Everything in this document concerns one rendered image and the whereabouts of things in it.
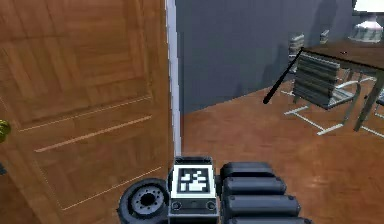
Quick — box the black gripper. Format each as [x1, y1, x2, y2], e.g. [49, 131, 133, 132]
[116, 177, 170, 224]

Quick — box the white table lamp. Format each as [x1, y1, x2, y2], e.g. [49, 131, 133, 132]
[348, 0, 384, 44]

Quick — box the black baseball bat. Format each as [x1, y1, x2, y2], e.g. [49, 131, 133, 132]
[262, 48, 304, 105]

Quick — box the dark brown wooden table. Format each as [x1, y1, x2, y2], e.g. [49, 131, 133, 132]
[300, 39, 384, 132]

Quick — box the brass round door knob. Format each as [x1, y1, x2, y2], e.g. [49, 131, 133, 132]
[0, 119, 12, 144]

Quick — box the grey slatted metal chair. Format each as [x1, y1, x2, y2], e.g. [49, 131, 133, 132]
[284, 52, 363, 136]
[287, 32, 306, 75]
[319, 29, 331, 46]

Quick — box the brown wooden room door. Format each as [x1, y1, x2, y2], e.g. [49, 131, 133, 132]
[0, 0, 176, 224]

